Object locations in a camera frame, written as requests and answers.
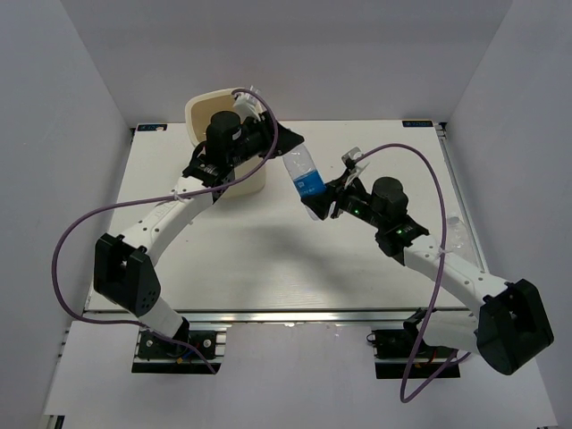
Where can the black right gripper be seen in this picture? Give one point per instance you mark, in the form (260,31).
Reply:
(322,202)

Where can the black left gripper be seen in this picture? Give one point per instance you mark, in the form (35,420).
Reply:
(265,132)

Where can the blue label water bottle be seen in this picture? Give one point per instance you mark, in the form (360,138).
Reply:
(303,173)

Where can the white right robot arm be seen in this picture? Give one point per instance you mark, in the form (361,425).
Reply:
(507,325)

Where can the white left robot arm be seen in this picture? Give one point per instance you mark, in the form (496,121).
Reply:
(124,268)

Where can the cream plastic bin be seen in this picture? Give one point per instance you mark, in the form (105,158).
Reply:
(198,113)

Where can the blue sticker left corner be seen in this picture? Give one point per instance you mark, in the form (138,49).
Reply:
(151,127)

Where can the blue sticker corner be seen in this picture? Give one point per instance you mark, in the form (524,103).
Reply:
(417,124)
(151,127)

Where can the blue sticker right corner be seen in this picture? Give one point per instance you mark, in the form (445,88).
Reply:
(417,124)

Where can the clear white-cap bottle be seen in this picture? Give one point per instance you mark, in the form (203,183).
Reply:
(457,235)

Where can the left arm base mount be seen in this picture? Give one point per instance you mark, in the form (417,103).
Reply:
(155,356)

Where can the aluminium table frame rail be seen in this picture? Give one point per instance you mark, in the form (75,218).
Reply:
(293,317)

